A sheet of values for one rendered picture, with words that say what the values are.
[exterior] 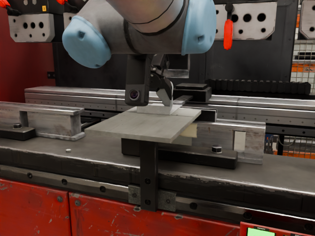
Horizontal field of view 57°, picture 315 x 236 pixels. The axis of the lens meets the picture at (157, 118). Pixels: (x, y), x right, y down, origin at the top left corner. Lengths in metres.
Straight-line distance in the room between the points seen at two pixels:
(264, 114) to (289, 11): 0.45
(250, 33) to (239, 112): 0.37
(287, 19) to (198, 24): 0.91
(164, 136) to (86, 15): 0.24
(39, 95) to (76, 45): 0.91
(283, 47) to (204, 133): 0.61
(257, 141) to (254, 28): 0.27
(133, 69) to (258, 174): 0.37
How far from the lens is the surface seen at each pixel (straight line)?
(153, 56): 0.65
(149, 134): 0.54
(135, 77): 0.59
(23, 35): 0.98
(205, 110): 0.76
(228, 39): 0.67
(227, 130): 0.75
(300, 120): 1.01
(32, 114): 1.03
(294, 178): 0.72
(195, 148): 0.75
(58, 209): 0.91
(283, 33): 1.26
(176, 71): 0.78
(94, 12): 0.45
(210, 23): 0.39
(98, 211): 0.83
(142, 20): 0.33
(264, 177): 0.70
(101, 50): 0.43
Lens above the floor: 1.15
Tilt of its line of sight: 13 degrees down
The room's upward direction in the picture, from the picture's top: straight up
